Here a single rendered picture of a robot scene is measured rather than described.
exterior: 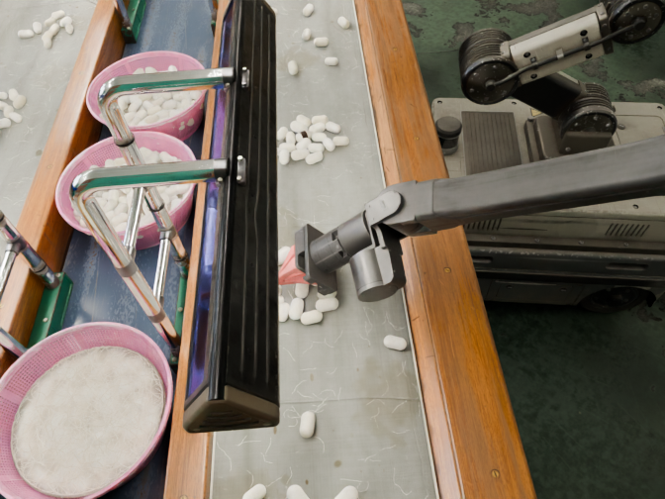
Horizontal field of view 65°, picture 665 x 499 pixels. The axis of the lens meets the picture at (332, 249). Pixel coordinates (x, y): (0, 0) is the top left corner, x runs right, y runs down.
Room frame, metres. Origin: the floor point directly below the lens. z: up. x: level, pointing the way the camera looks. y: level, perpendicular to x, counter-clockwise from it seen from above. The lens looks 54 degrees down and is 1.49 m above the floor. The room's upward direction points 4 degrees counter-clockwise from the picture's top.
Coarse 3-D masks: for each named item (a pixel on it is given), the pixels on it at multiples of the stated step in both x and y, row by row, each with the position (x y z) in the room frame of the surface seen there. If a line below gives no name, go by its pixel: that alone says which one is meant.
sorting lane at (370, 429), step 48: (288, 0) 1.37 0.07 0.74; (336, 0) 1.35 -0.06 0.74; (288, 48) 1.15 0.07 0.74; (336, 48) 1.14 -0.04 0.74; (288, 96) 0.97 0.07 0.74; (336, 96) 0.96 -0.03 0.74; (288, 192) 0.68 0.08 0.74; (336, 192) 0.67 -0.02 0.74; (288, 240) 0.57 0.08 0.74; (288, 288) 0.47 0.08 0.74; (288, 336) 0.38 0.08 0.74; (336, 336) 0.37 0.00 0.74; (384, 336) 0.37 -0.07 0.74; (288, 384) 0.30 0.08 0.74; (336, 384) 0.29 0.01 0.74; (384, 384) 0.29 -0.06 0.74; (240, 432) 0.23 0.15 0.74; (288, 432) 0.23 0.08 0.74; (336, 432) 0.22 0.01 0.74; (384, 432) 0.22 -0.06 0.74; (240, 480) 0.17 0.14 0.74; (288, 480) 0.16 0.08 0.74; (336, 480) 0.16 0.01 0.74; (384, 480) 0.16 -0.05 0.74; (432, 480) 0.15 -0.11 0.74
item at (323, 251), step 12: (312, 228) 0.52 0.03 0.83; (336, 228) 0.48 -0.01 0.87; (312, 240) 0.49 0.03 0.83; (324, 240) 0.47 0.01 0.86; (336, 240) 0.46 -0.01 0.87; (312, 252) 0.46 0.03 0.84; (324, 252) 0.45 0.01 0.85; (336, 252) 0.45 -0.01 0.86; (312, 264) 0.44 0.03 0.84; (324, 264) 0.44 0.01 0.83; (336, 264) 0.44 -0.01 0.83; (312, 276) 0.42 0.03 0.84; (324, 276) 0.43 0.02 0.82; (336, 288) 0.43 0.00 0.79
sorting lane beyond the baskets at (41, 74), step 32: (0, 0) 1.47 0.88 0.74; (32, 0) 1.46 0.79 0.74; (64, 0) 1.45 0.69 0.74; (96, 0) 1.44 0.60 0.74; (0, 32) 1.31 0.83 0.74; (64, 32) 1.29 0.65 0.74; (0, 64) 1.16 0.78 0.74; (32, 64) 1.15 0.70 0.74; (64, 64) 1.15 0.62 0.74; (32, 96) 1.03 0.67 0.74; (32, 128) 0.92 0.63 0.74; (0, 160) 0.82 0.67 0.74; (32, 160) 0.82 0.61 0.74; (0, 192) 0.73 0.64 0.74; (0, 256) 0.57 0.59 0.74
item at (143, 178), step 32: (128, 128) 0.53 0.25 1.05; (128, 160) 0.52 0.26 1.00; (192, 160) 0.38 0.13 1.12; (224, 160) 0.38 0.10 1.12; (96, 224) 0.37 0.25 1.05; (128, 224) 0.44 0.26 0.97; (160, 224) 0.52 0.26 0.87; (128, 256) 0.38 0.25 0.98; (160, 256) 0.47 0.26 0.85; (160, 288) 0.41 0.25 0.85; (160, 320) 0.37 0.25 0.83
